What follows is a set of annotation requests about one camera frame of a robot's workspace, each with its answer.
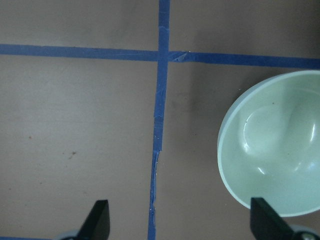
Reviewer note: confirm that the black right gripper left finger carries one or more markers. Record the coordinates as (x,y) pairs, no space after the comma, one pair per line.
(97,224)

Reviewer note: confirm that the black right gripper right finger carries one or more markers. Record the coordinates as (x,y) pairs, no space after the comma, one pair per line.
(265,223)

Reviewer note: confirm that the green bowl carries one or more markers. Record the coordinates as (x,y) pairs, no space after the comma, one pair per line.
(268,144)

